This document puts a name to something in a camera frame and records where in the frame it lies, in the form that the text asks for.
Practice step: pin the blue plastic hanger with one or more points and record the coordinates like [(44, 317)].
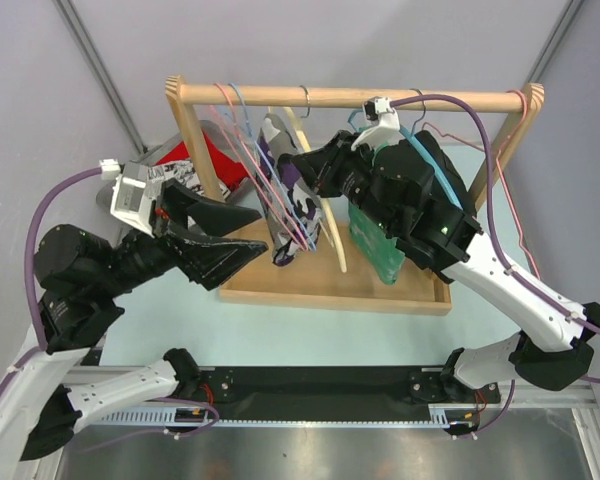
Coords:
[(425, 155)]

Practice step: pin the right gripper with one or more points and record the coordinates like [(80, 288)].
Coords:
[(334, 156)]

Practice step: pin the aluminium rail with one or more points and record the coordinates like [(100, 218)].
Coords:
[(545, 390)]

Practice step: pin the cream wooden hanger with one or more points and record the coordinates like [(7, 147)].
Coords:
[(328, 224)]

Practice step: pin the red trousers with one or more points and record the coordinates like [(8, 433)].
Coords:
[(229, 172)]

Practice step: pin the black white print trousers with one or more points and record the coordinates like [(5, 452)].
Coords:
[(182, 171)]

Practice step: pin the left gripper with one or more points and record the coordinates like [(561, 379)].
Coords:
[(212, 262)]

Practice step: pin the wooden clothes rack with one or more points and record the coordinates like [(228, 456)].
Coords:
[(315, 280)]

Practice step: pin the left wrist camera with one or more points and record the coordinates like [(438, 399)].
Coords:
[(130, 202)]

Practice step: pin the purple camouflage trousers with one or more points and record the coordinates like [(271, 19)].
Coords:
[(292, 212)]

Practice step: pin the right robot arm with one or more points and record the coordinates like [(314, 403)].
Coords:
[(412, 192)]

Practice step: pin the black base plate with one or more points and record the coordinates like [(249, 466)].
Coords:
[(368, 394)]

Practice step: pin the green tie-dye trousers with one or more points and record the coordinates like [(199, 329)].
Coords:
[(380, 250)]

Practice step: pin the clear plastic bin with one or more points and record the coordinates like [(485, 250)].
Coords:
[(156, 153)]

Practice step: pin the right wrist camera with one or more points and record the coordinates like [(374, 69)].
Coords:
[(385, 124)]

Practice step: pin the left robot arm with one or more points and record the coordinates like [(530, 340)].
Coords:
[(82, 275)]

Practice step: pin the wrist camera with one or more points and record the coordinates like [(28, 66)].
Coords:
[(130, 202), (385, 124)]

